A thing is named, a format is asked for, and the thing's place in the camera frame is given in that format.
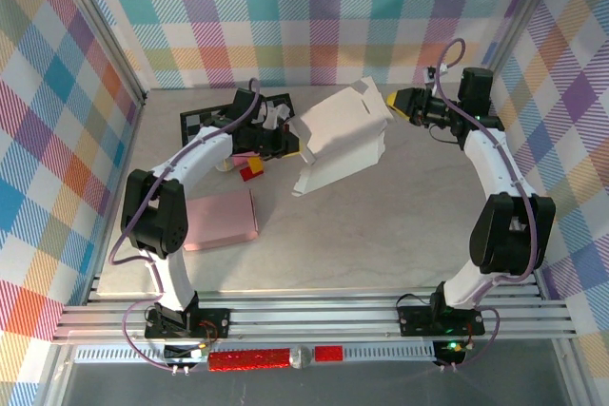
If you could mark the white paper box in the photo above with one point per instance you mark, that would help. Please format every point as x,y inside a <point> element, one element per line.
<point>342,140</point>

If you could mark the pink paper box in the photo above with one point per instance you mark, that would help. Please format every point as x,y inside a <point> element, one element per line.
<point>219,220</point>

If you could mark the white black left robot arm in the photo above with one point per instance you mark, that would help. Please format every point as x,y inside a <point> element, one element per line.
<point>200,154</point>

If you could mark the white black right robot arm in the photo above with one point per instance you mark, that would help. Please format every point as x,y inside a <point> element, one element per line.
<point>490,163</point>

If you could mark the yellow toy block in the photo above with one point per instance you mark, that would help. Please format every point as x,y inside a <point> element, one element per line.
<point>256,165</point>

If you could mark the red toy block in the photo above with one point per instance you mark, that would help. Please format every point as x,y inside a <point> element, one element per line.
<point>246,174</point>

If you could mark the black grey checkerboard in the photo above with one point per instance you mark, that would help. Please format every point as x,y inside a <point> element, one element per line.
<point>195,123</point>

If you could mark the red glitter rectangle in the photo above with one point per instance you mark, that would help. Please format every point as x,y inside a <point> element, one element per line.
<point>329,353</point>

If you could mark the small controller board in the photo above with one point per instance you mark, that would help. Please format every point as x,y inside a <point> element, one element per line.
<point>449,351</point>
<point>183,353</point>

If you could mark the aluminium frame post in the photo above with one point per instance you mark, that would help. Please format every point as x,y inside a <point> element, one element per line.
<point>516,21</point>
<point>99,21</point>

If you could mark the aluminium frame rail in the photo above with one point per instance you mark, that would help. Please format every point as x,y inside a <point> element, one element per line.
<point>309,315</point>

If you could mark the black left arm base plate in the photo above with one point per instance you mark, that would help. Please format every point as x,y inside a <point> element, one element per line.
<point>214,325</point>

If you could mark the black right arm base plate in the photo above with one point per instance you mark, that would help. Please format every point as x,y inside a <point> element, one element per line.
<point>414,322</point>

